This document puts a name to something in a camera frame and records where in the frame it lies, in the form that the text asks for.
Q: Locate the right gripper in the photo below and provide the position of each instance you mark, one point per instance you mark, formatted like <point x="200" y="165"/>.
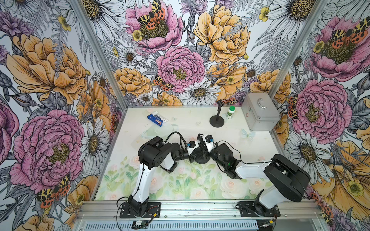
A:
<point x="206" y="149"/>

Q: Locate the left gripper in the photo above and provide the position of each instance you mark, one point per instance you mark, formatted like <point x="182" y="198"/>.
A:
<point x="192" y="156"/>

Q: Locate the black round stand base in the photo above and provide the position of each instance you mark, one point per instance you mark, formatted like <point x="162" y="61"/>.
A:
<point x="217" y="121"/>

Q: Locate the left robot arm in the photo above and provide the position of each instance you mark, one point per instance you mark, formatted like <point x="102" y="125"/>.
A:
<point x="153" y="154"/>

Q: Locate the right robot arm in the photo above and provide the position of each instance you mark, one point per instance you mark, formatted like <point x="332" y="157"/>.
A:
<point x="289" y="181"/>

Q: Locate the white green-capped pill bottle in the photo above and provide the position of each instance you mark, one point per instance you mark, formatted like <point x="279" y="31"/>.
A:
<point x="230" y="112"/>

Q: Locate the blue gauze bandage packet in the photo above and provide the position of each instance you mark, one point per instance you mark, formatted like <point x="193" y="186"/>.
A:
<point x="157" y="119"/>

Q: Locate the silver first aid case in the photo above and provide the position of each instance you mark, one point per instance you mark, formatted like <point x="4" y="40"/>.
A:
<point x="260" y="112"/>

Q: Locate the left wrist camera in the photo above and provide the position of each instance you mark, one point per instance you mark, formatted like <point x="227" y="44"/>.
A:
<point x="191" y="147"/>

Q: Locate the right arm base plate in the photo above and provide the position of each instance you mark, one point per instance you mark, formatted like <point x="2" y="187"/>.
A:
<point x="255" y="210"/>

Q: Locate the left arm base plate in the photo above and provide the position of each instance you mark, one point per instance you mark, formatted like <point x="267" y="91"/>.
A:
<point x="145" y="210"/>

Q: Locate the white vented cable duct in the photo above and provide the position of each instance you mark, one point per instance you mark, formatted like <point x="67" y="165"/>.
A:
<point x="175" y="225"/>

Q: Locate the aluminium front rail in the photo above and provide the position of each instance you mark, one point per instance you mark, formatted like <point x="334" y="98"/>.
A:
<point x="197" y="210"/>

